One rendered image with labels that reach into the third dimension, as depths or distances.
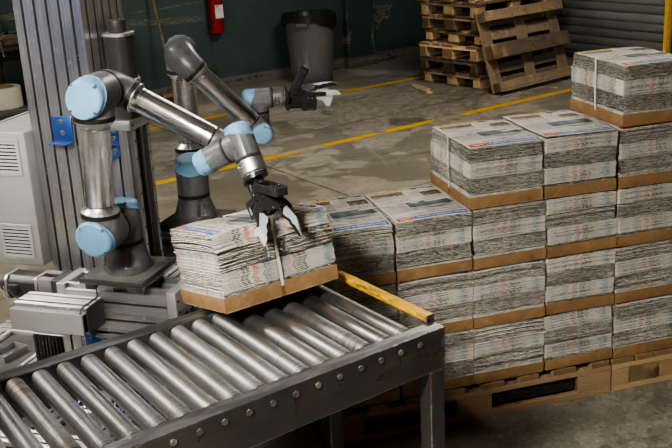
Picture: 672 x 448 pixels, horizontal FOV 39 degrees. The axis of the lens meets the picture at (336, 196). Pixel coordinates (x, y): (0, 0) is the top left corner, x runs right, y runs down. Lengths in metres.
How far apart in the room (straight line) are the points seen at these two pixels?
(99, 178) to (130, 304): 0.47
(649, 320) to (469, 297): 0.79
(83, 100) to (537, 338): 1.90
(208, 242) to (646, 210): 1.79
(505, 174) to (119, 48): 1.38
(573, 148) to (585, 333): 0.74
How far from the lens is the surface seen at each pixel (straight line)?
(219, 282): 2.60
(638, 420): 3.77
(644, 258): 3.77
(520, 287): 3.54
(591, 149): 3.51
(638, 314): 3.86
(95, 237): 2.85
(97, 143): 2.79
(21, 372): 2.55
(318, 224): 2.71
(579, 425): 3.70
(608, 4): 11.17
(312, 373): 2.34
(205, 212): 3.42
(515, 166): 3.39
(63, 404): 2.37
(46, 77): 3.19
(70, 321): 3.04
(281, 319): 2.65
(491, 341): 3.57
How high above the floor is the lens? 1.90
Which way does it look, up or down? 17 degrees down
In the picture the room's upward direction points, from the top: 3 degrees counter-clockwise
